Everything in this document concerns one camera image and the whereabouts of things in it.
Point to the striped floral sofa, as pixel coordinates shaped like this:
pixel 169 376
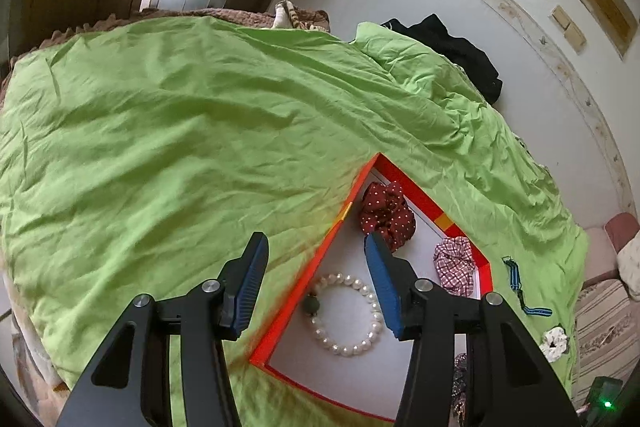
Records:
pixel 600 332

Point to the grey gauzy scrunchie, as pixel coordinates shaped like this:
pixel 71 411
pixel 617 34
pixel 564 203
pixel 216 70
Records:
pixel 460 382

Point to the framed wall panel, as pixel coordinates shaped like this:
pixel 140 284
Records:
pixel 607 9

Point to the black garment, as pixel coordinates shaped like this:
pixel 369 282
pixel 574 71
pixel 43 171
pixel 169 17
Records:
pixel 450 47

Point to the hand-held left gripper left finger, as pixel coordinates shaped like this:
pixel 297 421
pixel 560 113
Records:
pixel 250 287

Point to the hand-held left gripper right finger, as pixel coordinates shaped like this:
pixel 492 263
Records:
pixel 382 287

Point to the dark red polka dot scrunchie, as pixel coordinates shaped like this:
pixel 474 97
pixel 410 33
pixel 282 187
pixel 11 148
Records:
pixel 387 214

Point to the red cardboard box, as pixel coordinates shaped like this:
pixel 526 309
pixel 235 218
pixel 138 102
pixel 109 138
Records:
pixel 345 384

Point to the brown patterned cloth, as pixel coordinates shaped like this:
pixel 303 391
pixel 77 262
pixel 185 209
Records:
pixel 300 17

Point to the green bed sheet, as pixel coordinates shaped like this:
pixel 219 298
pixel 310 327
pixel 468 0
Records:
pixel 175 132

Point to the red white plaid scrunchie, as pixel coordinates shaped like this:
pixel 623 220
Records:
pixel 454 264

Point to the white printed pillow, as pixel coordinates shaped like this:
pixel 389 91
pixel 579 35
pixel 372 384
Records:
pixel 631 267

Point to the beige wall switch plate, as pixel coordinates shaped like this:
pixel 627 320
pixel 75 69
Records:
pixel 576 38
pixel 561 16

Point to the pink cushion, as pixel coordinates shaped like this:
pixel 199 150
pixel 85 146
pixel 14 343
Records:
pixel 622 227

